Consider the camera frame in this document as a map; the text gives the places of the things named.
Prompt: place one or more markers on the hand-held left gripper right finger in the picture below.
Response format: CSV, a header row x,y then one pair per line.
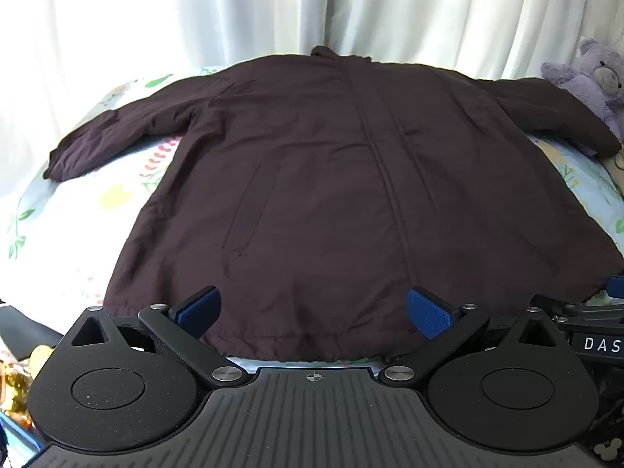
x,y
429,313

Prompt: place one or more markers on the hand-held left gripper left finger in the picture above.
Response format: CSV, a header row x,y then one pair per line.
x,y
199,311

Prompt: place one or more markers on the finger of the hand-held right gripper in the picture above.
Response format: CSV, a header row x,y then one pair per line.
x,y
580,308

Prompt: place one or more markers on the dark brown jacket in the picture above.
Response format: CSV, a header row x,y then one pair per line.
x,y
336,195

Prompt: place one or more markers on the dark printed cloth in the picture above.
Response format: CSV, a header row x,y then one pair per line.
x,y
607,431

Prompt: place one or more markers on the floral bed sheet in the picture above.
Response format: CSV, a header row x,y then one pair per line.
x,y
63,214

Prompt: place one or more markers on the black flat object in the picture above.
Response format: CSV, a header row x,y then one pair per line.
x,y
24,329

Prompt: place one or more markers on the blue box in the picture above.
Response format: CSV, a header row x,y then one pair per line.
x,y
17,441

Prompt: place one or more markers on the purple teddy bear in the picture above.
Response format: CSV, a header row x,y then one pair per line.
x,y
592,80

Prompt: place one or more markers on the white curtain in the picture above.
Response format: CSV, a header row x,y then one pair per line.
x,y
292,9

